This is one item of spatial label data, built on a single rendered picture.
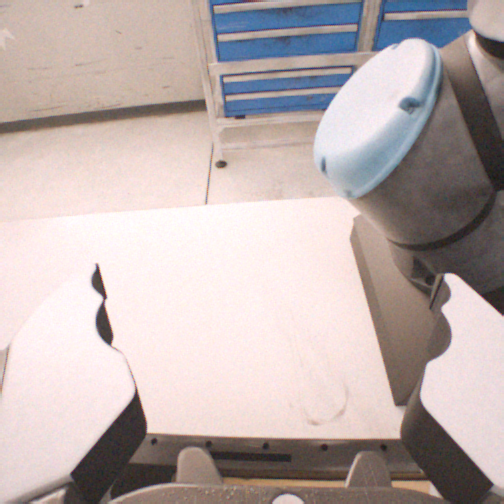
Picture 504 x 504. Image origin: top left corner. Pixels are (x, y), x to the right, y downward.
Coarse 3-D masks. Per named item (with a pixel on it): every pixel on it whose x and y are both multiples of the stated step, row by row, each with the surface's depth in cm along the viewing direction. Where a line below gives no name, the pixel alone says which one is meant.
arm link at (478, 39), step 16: (480, 0) 15; (496, 0) 14; (480, 16) 15; (496, 16) 14; (480, 32) 15; (496, 32) 14; (480, 48) 16; (496, 48) 15; (480, 64) 16; (496, 64) 16; (480, 80) 16; (496, 80) 16; (496, 96) 16; (496, 112) 16
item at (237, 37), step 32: (224, 0) 127; (256, 0) 128; (288, 0) 127; (320, 0) 127; (352, 0) 127; (224, 32) 137; (256, 32) 136; (288, 32) 137; (320, 32) 137; (352, 32) 138; (224, 96) 161; (256, 96) 160; (288, 96) 161; (320, 96) 162
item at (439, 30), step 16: (384, 0) 128; (400, 0) 128; (416, 0) 128; (432, 0) 127; (448, 0) 127; (464, 0) 127; (384, 16) 132; (400, 16) 131; (416, 16) 131; (432, 16) 131; (448, 16) 131; (464, 16) 131; (384, 32) 138; (400, 32) 138; (416, 32) 137; (432, 32) 137; (448, 32) 137; (464, 32) 137; (384, 48) 143
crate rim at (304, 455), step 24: (144, 456) 14; (168, 456) 14; (216, 456) 15; (240, 456) 15; (264, 456) 15; (288, 456) 15; (312, 456) 14; (336, 456) 14; (384, 456) 14; (408, 456) 13
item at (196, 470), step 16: (192, 448) 5; (192, 464) 5; (208, 464) 5; (352, 464) 5; (368, 464) 5; (384, 464) 5; (176, 480) 5; (192, 480) 5; (208, 480) 5; (352, 480) 5; (368, 480) 5; (384, 480) 5; (128, 496) 4; (144, 496) 4; (160, 496) 4; (176, 496) 4; (192, 496) 4; (208, 496) 4; (224, 496) 4; (240, 496) 4; (256, 496) 4; (272, 496) 4; (288, 496) 4; (304, 496) 4; (320, 496) 4; (336, 496) 4; (352, 496) 4; (368, 496) 4; (384, 496) 4; (400, 496) 4; (416, 496) 4; (432, 496) 4
